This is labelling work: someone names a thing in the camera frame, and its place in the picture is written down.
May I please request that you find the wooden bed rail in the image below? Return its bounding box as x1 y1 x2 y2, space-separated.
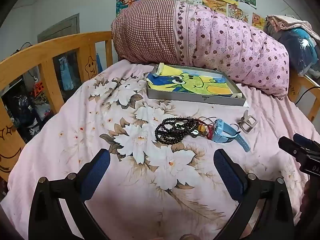
0 31 320 183

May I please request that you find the black printed bag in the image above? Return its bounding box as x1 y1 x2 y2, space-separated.
4 82 50 142

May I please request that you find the red cord bracelet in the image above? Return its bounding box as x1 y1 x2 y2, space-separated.
197 116 218 140

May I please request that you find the frog drawing paper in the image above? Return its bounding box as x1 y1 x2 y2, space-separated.
146 64 242 99

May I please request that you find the yellow bead pendant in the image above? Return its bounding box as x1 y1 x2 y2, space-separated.
190 124 207 137

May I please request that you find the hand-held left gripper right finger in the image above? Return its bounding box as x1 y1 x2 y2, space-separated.
213 149 295 240

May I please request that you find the pink dotted checked quilt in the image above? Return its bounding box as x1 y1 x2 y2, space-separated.
111 0 290 100

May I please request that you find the pink floral bed sheet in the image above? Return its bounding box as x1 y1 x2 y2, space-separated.
7 61 316 240

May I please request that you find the grey box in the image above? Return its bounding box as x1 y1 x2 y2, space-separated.
146 64 247 107

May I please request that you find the orange black toy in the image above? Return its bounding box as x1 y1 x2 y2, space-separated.
31 81 45 97

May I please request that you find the pile of folded clothes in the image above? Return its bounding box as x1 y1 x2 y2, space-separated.
265 14 320 39

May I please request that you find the black cable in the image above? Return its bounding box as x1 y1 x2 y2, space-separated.
295 86 320 104

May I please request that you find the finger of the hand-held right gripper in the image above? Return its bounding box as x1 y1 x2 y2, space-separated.
278 136 307 157
293 134 320 153

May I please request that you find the blue plastic bag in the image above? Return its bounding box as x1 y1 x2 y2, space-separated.
277 27 320 77

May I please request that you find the grey door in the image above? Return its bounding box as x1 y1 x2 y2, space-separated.
37 14 80 43

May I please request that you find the blue patterned cloth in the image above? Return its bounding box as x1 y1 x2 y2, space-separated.
59 55 74 92

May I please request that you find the blue wrist watch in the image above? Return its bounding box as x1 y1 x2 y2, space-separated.
212 118 251 153

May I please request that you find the black bead necklace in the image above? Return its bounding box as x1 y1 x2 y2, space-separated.
154 117 200 146

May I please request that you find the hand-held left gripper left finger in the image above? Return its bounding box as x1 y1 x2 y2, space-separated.
28 148 112 240

